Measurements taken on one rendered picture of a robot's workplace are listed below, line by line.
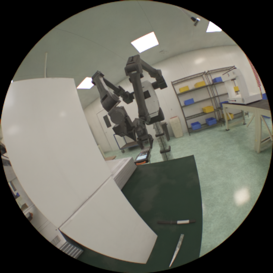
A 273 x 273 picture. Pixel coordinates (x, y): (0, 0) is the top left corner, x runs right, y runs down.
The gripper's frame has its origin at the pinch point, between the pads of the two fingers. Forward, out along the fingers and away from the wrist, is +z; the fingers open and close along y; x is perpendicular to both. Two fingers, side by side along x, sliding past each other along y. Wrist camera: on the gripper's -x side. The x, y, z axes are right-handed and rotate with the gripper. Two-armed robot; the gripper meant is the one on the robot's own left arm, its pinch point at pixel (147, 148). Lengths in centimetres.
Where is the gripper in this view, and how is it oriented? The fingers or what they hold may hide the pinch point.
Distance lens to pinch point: 69.0
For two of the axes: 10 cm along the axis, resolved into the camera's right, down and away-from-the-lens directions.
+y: 8.8, -2.9, -3.6
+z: 1.8, 9.4, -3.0
